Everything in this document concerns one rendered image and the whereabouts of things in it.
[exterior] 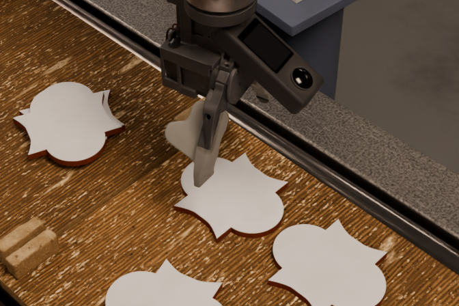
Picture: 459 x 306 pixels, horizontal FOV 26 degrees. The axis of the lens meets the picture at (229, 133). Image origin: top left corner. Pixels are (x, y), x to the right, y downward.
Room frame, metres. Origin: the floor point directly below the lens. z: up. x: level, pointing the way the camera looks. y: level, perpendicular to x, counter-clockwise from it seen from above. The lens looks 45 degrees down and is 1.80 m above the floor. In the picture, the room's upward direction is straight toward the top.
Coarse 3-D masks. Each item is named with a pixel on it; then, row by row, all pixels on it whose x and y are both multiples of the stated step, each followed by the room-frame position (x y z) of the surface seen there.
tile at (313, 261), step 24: (288, 240) 0.69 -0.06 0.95; (312, 240) 0.69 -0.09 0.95; (336, 240) 0.69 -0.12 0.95; (288, 264) 0.66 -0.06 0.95; (312, 264) 0.66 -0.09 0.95; (336, 264) 0.66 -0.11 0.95; (360, 264) 0.66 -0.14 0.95; (288, 288) 0.63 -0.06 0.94; (312, 288) 0.63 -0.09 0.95; (336, 288) 0.63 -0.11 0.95; (360, 288) 0.63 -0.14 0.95; (384, 288) 0.63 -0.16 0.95
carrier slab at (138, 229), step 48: (240, 144) 0.85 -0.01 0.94; (144, 192) 0.77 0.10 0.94; (288, 192) 0.77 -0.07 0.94; (336, 192) 0.77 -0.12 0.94; (96, 240) 0.70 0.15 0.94; (144, 240) 0.70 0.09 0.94; (192, 240) 0.70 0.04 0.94; (240, 240) 0.70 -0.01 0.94; (384, 240) 0.70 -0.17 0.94; (48, 288) 0.63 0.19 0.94; (96, 288) 0.63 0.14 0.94; (240, 288) 0.63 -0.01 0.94; (432, 288) 0.63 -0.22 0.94
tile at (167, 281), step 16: (144, 272) 0.65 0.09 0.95; (160, 272) 0.65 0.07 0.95; (176, 272) 0.65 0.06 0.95; (112, 288) 0.63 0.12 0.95; (128, 288) 0.63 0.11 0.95; (144, 288) 0.63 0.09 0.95; (160, 288) 0.63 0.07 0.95; (176, 288) 0.63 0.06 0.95; (192, 288) 0.63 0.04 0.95; (208, 288) 0.63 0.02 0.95; (112, 304) 0.61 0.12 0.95; (128, 304) 0.61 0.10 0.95; (144, 304) 0.61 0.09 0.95; (160, 304) 0.61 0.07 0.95; (176, 304) 0.61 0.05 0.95; (192, 304) 0.61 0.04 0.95; (208, 304) 0.61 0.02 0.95
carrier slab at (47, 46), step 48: (0, 0) 1.14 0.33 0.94; (48, 0) 1.14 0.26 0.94; (0, 48) 1.03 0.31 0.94; (48, 48) 1.03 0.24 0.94; (96, 48) 1.03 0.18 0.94; (0, 96) 0.93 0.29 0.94; (144, 96) 0.93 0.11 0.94; (0, 144) 0.85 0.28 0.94; (144, 144) 0.85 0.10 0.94; (0, 192) 0.77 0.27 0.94; (48, 192) 0.77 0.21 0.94; (96, 192) 0.77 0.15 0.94
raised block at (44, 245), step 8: (48, 232) 0.69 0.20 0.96; (32, 240) 0.68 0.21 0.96; (40, 240) 0.68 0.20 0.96; (48, 240) 0.68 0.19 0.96; (56, 240) 0.68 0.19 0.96; (24, 248) 0.67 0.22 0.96; (32, 248) 0.67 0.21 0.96; (40, 248) 0.67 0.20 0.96; (48, 248) 0.68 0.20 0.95; (56, 248) 0.68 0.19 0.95; (8, 256) 0.66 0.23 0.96; (16, 256) 0.66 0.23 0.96; (24, 256) 0.66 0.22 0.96; (32, 256) 0.66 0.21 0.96; (40, 256) 0.67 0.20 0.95; (48, 256) 0.67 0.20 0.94; (8, 264) 0.65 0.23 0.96; (16, 264) 0.65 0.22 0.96; (24, 264) 0.65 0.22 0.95; (32, 264) 0.66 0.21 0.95; (16, 272) 0.64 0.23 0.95; (24, 272) 0.65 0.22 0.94
